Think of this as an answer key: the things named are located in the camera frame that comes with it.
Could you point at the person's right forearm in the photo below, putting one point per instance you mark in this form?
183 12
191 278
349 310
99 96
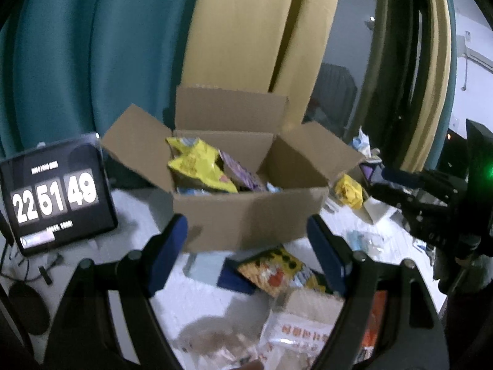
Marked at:
466 316

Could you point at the white paper holder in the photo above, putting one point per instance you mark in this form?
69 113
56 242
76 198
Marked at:
377 210

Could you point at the tablet with clock display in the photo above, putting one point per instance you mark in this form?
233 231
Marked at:
57 177

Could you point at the navy blue snack packet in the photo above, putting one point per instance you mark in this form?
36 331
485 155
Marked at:
235 279

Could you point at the clear blue white packet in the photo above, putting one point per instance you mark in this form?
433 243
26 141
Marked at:
362 241

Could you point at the white bread packet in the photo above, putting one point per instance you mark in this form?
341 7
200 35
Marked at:
296 331

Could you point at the black monitor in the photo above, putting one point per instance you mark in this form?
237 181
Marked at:
452 150

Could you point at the tissue pack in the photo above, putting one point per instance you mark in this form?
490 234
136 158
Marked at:
362 142

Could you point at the black usb stick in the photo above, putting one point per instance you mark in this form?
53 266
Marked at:
46 275

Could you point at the black round pad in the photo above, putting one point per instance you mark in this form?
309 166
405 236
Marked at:
29 308

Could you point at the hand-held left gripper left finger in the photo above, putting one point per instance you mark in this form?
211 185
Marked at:
169 254

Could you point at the clear bag of buns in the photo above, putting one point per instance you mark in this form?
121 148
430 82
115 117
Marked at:
215 341

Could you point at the person's left hand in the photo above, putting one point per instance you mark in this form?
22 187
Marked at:
252 365

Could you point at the dark grey bag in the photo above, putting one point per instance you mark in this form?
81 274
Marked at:
371 171

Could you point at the yellow curtain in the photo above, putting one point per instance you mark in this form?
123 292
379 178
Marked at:
427 65
250 27

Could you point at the yellow black snack packet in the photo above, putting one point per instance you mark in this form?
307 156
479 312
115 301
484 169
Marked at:
273 271

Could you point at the purple snack packet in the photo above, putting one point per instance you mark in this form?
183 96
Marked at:
240 173

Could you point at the yellow plastic bag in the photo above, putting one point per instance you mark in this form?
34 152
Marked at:
348 192

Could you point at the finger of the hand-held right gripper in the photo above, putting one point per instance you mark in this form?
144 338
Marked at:
400 177
389 194

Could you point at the grey radiator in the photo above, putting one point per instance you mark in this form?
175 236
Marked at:
333 96

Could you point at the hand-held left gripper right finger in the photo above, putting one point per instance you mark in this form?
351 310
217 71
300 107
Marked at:
327 254

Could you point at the white air conditioner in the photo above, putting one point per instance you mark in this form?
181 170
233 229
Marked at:
477 56

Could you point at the cardboard box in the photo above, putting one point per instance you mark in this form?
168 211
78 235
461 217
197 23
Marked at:
250 219

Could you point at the orange snack packet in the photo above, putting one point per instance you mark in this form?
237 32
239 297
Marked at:
375 316

